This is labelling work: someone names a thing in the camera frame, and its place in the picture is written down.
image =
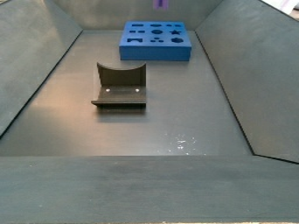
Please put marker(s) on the blue shape sorting board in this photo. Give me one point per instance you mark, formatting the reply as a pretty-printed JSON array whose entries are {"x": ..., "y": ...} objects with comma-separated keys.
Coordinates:
[{"x": 154, "y": 40}]

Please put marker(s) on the purple three prong peg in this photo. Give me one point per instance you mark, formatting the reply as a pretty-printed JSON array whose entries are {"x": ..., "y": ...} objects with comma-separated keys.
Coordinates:
[{"x": 160, "y": 4}]

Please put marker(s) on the dark curved block holder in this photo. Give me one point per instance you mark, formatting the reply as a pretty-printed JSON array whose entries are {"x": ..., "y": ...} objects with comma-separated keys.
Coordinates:
[{"x": 121, "y": 86}]

